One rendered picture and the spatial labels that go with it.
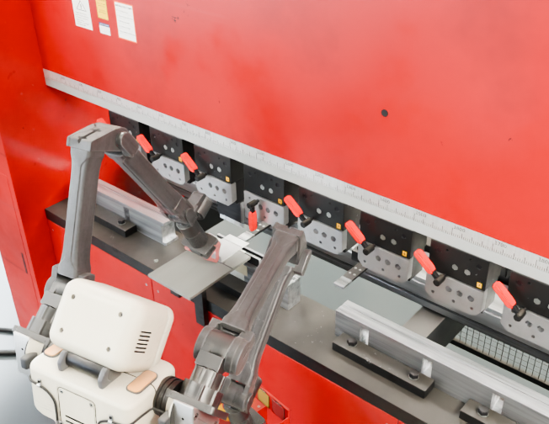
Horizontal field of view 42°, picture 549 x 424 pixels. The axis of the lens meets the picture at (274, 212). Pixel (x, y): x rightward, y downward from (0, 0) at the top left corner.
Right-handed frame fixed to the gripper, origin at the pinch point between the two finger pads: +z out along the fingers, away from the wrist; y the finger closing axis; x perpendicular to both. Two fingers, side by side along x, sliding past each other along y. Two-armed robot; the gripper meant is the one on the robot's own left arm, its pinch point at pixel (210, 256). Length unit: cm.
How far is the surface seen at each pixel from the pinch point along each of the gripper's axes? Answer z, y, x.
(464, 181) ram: -43, -75, -28
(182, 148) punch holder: -23.0, 16.0, -19.3
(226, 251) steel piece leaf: 3.9, -0.8, -5.0
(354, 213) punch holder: -20, -44, -23
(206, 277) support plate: -2.0, -5.3, 6.9
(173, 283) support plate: -5.6, 0.4, 14.1
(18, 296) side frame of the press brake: 48, 103, 39
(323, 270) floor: 148, 46, -67
